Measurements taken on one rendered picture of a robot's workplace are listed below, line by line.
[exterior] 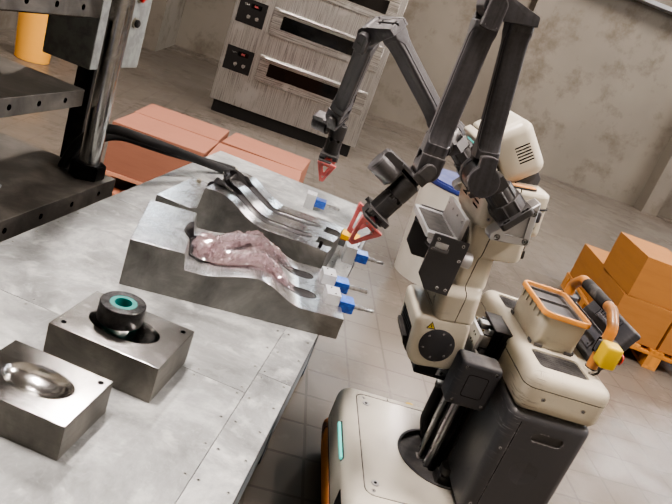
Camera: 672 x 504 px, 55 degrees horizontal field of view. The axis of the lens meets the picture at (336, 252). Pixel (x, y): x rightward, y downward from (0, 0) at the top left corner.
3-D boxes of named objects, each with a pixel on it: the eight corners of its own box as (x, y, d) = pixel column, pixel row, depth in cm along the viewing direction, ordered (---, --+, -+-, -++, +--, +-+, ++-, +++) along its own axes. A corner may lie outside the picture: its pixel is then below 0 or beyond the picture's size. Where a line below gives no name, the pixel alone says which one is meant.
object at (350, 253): (379, 267, 202) (385, 252, 200) (381, 274, 198) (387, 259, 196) (340, 255, 200) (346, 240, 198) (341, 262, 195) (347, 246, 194)
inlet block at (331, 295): (368, 316, 160) (375, 297, 158) (371, 326, 156) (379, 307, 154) (318, 302, 157) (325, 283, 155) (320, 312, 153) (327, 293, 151)
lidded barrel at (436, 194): (462, 276, 481) (502, 189, 456) (466, 307, 426) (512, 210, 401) (389, 248, 482) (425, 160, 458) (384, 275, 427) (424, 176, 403)
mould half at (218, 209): (334, 253, 201) (349, 214, 196) (316, 281, 176) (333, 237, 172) (188, 194, 204) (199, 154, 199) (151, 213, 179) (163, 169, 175)
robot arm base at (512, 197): (535, 213, 152) (521, 198, 163) (520, 185, 149) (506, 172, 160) (503, 232, 153) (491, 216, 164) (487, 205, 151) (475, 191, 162)
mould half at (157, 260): (326, 289, 173) (340, 253, 169) (336, 339, 149) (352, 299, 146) (140, 238, 162) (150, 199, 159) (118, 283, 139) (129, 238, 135)
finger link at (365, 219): (340, 236, 152) (369, 210, 150) (339, 226, 159) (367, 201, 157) (359, 255, 154) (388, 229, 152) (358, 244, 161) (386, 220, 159)
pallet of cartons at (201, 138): (294, 211, 486) (313, 156, 470) (292, 258, 400) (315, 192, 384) (125, 157, 465) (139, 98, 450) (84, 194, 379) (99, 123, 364)
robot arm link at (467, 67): (515, 1, 135) (502, 0, 145) (490, -9, 134) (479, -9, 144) (436, 188, 149) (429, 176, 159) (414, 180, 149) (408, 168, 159)
